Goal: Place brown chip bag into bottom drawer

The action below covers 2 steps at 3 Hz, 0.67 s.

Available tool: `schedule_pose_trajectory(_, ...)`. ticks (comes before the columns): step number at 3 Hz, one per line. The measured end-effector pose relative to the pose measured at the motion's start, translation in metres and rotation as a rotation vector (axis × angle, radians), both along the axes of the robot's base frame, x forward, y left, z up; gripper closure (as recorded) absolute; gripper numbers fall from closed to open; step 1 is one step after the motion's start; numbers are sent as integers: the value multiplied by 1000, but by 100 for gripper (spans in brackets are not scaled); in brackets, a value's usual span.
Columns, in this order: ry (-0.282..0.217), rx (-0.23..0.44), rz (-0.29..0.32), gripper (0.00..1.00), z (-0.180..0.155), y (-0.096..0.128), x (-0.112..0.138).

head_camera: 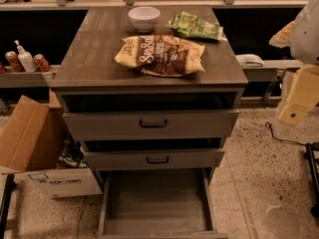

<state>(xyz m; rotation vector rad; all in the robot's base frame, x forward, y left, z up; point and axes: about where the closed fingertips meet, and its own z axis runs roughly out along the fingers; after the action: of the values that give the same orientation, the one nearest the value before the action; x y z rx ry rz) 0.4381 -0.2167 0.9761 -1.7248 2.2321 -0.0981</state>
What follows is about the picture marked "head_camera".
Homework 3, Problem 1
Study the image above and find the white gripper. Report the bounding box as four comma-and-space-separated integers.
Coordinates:
269, 0, 319, 125

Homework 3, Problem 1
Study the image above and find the brown sea salt chip bag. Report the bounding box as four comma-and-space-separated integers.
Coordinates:
115, 35, 205, 77

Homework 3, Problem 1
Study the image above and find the green chip bag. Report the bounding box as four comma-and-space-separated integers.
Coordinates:
168, 11, 223, 41

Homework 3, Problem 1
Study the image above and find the grey drawer cabinet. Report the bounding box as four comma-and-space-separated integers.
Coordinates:
50, 6, 247, 239

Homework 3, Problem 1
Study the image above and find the open bottom drawer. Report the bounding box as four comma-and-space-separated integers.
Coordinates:
98, 168, 228, 239

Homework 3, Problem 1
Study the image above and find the black stand right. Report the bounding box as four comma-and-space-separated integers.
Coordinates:
304, 143, 319, 218

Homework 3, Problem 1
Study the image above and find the black stand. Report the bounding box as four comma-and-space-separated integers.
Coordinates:
304, 143, 319, 218
0, 174, 16, 239

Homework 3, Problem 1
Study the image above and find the white ceramic bowl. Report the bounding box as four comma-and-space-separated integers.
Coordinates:
129, 6, 160, 33

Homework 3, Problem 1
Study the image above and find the right red soda can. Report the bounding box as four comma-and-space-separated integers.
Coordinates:
34, 54, 51, 72

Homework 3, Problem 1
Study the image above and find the red soda can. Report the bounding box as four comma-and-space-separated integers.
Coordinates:
5, 51, 24, 72
34, 54, 51, 72

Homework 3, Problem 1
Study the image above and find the white pump bottle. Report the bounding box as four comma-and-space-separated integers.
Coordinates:
15, 40, 37, 73

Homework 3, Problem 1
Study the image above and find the open cardboard box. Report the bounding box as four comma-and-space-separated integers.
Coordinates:
0, 96, 102, 198

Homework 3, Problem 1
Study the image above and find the left red soda can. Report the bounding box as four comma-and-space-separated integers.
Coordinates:
5, 51, 24, 72

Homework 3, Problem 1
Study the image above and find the black stand left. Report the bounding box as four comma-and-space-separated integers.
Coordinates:
0, 174, 16, 239

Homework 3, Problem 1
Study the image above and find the black floor cable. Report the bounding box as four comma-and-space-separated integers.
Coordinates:
264, 120, 308, 147

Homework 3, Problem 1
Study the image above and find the middle drawer with black handle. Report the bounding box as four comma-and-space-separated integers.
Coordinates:
85, 148, 224, 171

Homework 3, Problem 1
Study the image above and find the drawer with black handle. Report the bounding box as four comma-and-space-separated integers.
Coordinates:
85, 148, 224, 171
63, 110, 238, 140

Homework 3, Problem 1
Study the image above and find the top drawer with black handle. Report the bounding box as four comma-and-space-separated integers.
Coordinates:
63, 110, 238, 140

